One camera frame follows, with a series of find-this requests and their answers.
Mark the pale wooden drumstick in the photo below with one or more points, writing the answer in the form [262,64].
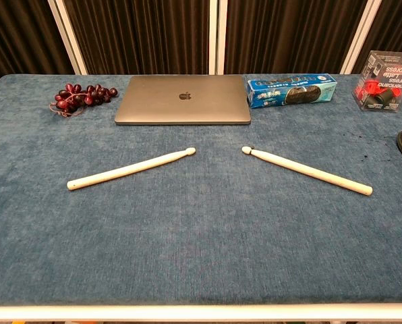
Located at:
[130,169]
[309,170]

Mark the blue table cloth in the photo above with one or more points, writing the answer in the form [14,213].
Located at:
[201,202]

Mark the grey closed laptop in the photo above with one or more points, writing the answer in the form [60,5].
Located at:
[183,100]

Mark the blue cookie box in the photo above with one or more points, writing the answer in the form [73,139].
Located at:
[290,90]

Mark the dark red grape bunch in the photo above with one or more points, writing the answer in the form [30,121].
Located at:
[83,98]

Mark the dark brown curtain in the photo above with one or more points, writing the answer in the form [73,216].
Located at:
[137,33]

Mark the clear coffee capsule box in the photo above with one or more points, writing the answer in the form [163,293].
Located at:
[384,81]

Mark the white partition frame post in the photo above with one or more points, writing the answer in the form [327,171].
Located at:
[360,35]
[217,37]
[67,35]

